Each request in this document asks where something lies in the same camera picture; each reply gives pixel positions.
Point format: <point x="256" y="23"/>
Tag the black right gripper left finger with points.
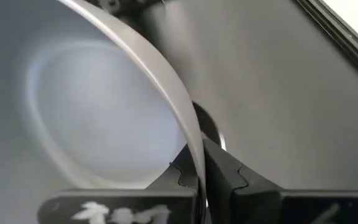
<point x="154" y="205"/>

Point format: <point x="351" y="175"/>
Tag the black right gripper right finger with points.
<point x="259" y="205"/>

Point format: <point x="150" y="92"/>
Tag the grey bowl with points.
<point x="89" y="109"/>

